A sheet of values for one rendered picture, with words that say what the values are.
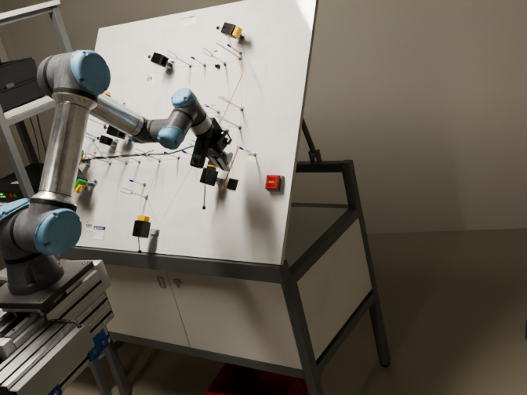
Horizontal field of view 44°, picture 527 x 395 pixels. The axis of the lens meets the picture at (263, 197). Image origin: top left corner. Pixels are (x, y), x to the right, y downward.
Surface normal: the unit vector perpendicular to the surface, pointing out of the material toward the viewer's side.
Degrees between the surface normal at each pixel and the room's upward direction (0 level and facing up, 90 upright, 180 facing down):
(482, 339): 0
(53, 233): 97
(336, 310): 90
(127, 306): 90
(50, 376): 90
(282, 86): 53
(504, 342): 0
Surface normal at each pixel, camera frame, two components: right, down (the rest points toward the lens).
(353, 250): 0.82, 0.02
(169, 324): -0.53, 0.42
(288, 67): -0.55, -0.22
